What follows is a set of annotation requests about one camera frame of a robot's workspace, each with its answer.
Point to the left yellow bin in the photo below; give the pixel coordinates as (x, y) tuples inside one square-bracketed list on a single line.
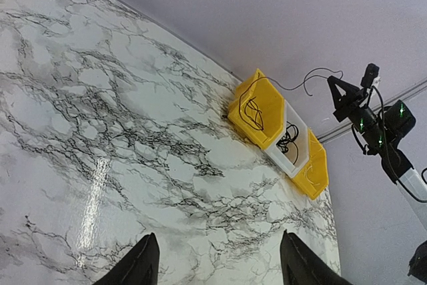
[(257, 110)]

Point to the right yellow bin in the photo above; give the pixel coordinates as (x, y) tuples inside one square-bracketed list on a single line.
[(313, 178)]

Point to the yellow bin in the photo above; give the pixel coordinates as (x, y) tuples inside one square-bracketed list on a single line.
[(257, 110), (313, 178)]

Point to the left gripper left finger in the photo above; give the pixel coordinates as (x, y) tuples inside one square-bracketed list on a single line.
[(139, 266)]

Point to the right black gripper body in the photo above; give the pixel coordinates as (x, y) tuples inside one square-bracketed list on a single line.
[(350, 106)]

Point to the white translucent bin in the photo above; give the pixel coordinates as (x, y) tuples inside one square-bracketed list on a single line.
[(290, 151)]

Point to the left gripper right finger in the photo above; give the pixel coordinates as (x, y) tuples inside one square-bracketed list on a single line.
[(300, 265)]

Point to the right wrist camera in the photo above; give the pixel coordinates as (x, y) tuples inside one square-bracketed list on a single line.
[(370, 76)]

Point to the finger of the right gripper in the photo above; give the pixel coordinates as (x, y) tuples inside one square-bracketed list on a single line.
[(343, 93)]

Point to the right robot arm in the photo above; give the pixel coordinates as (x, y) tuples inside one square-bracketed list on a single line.
[(382, 128)]

